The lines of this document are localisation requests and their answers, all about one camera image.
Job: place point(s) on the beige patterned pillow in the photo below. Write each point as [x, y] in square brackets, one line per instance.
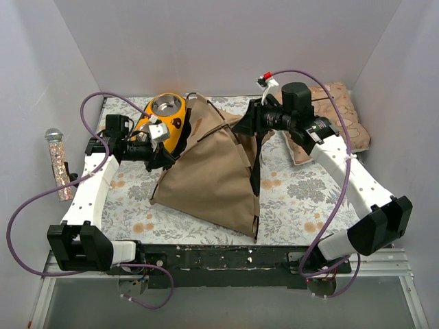
[360, 138]

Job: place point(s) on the yellow double pet bowl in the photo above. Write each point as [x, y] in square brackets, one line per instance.
[164, 121]

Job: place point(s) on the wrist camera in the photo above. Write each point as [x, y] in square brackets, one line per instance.
[268, 85]
[158, 133]

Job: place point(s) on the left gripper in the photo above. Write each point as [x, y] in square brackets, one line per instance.
[158, 156]

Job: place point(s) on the floral table mat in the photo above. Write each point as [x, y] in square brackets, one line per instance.
[295, 202]

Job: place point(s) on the glitter toy microphone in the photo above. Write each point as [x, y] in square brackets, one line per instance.
[54, 137]

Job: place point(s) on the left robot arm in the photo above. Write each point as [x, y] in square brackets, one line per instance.
[78, 242]

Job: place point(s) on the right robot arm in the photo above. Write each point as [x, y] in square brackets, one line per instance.
[383, 217]

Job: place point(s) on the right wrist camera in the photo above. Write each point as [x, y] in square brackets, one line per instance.
[268, 85]

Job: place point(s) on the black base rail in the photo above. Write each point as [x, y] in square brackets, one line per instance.
[227, 265]

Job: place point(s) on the beige fabric pet tent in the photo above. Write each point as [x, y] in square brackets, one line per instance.
[212, 171]

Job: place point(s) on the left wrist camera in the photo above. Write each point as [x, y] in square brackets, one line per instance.
[158, 133]

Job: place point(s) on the black microphone stand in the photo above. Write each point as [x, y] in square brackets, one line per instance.
[72, 176]

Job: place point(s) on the aluminium frame rail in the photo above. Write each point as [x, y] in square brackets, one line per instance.
[374, 292]

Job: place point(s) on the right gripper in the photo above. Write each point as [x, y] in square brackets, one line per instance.
[254, 115]

